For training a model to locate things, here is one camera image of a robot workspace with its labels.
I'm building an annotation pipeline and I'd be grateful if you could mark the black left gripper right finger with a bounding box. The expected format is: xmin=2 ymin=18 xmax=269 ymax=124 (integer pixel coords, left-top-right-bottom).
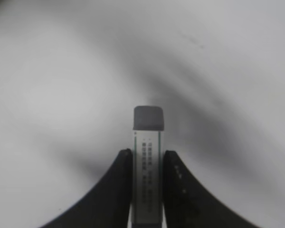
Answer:
xmin=162 ymin=151 xmax=255 ymax=228

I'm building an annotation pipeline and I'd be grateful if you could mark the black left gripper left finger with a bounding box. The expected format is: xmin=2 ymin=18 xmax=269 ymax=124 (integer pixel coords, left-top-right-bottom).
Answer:
xmin=43 ymin=149 xmax=133 ymax=228

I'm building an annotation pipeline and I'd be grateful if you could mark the grey white eraser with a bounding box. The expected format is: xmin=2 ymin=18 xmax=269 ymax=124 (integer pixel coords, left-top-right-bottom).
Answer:
xmin=131 ymin=105 xmax=164 ymax=228

